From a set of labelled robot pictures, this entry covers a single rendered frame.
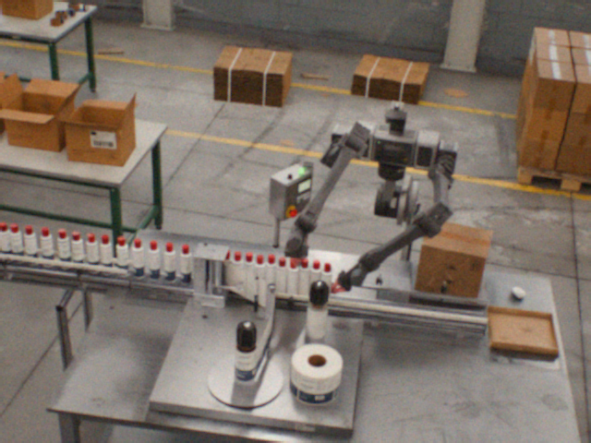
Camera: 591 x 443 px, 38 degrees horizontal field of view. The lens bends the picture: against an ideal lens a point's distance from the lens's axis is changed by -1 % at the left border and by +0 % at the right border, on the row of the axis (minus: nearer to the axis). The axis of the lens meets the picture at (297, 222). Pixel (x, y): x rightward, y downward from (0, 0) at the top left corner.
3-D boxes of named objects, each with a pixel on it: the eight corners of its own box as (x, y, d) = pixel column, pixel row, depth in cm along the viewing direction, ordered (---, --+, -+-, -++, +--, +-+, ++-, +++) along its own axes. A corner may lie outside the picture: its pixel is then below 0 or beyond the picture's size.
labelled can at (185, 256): (179, 284, 403) (178, 248, 392) (182, 278, 407) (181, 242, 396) (190, 286, 402) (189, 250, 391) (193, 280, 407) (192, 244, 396)
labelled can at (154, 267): (148, 281, 404) (146, 245, 393) (150, 274, 408) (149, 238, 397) (159, 281, 404) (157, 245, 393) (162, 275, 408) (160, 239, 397)
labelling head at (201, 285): (193, 304, 391) (192, 257, 377) (199, 287, 402) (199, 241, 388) (223, 307, 390) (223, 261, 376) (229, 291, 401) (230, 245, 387)
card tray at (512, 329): (489, 347, 385) (491, 341, 383) (487, 311, 407) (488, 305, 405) (557, 355, 383) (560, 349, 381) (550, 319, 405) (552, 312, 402)
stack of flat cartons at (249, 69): (211, 100, 778) (211, 66, 760) (224, 77, 823) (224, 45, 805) (283, 108, 772) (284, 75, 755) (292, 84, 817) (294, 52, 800)
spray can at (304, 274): (297, 299, 398) (300, 263, 387) (295, 293, 403) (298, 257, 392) (308, 299, 399) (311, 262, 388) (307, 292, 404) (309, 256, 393)
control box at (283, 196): (268, 213, 384) (270, 176, 373) (294, 199, 394) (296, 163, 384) (284, 222, 378) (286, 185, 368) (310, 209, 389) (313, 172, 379)
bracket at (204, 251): (193, 257, 378) (193, 256, 377) (199, 244, 387) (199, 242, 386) (223, 261, 377) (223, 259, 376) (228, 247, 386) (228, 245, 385)
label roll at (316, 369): (285, 401, 343) (287, 373, 336) (295, 367, 360) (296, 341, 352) (335, 409, 341) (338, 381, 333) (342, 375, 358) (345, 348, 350)
